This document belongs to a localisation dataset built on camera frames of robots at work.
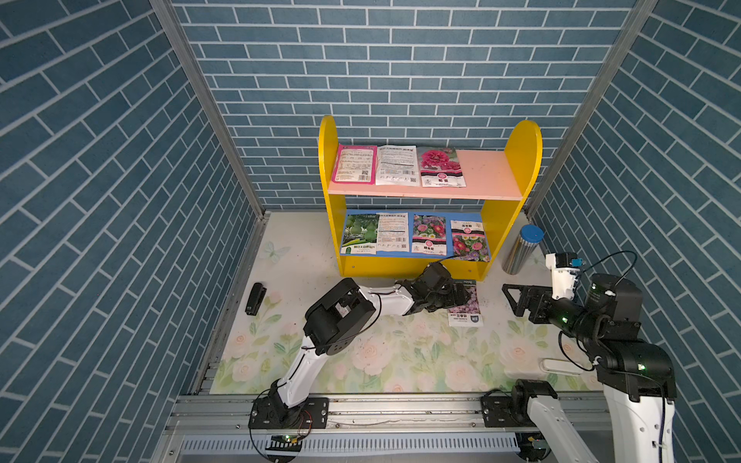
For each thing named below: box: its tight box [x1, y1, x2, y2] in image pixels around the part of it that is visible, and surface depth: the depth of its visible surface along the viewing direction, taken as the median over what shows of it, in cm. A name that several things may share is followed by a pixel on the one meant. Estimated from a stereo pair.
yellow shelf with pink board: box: [317, 115, 544, 281], surface depth 81 cm
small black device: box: [245, 282, 268, 317], surface depth 93 cm
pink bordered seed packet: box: [331, 144, 378, 186], surface depth 77 cm
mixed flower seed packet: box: [411, 214, 447, 256], surface depth 96 cm
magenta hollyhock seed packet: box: [416, 146, 467, 189], surface depth 77 cm
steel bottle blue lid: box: [501, 223, 545, 275], surface depth 95 cm
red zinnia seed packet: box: [450, 219, 491, 263], surface depth 95 cm
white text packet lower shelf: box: [376, 212, 411, 252], surface depth 98 cm
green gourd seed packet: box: [339, 213, 380, 255], surface depth 96 cm
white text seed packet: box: [375, 144, 421, 188], surface depth 77 cm
